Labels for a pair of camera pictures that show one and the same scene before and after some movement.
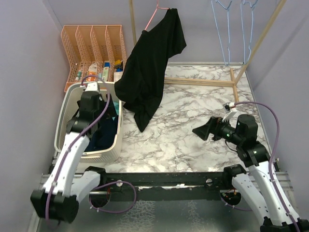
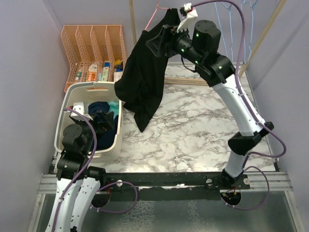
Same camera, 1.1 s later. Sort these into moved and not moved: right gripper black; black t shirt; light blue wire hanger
Moved: right gripper black
Not moved: black t shirt; light blue wire hanger
